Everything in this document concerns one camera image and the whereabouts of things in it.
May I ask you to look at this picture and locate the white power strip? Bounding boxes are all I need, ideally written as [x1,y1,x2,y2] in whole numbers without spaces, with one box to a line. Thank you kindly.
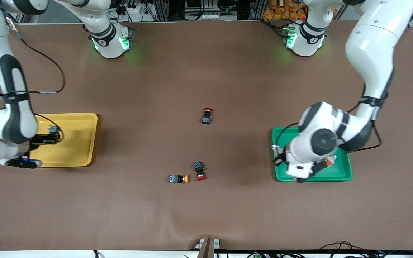
[187,12,238,21]

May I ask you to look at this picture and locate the black cable tangle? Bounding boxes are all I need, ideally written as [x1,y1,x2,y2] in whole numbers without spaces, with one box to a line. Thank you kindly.
[319,241,370,258]

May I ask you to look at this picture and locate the yellow plastic tray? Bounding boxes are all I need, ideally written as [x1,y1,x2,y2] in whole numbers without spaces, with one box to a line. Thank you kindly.
[19,113,98,168]

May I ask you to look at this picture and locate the green plastic tray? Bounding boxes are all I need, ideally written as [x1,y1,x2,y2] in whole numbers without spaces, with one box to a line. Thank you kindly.
[272,126,353,182]

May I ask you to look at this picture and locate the power strip with black plugs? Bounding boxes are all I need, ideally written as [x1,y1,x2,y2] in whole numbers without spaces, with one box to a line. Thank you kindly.
[119,0,148,15]

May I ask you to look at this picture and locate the pile of orange objects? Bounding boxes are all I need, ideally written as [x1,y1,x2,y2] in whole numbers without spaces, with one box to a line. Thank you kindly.
[263,0,306,21]

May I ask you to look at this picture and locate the red mushroom pushbutton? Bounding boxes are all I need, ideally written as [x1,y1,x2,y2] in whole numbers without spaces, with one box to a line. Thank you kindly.
[201,107,214,125]
[193,161,207,181]

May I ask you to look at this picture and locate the grey bracket with brown post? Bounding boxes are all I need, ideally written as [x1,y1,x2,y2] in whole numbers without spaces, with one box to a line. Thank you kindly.
[195,237,222,258]

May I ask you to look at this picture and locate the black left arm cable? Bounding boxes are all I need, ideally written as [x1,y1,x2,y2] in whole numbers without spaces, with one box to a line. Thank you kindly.
[275,83,382,154]

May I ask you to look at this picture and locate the brown table mat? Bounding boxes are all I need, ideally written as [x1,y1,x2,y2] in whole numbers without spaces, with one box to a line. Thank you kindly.
[0,20,413,251]

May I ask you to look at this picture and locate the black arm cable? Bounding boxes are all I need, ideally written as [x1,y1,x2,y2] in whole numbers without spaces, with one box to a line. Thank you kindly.
[0,11,66,94]
[275,83,382,154]

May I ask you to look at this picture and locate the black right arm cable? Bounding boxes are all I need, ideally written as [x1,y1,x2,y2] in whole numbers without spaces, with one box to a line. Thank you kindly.
[0,11,66,94]

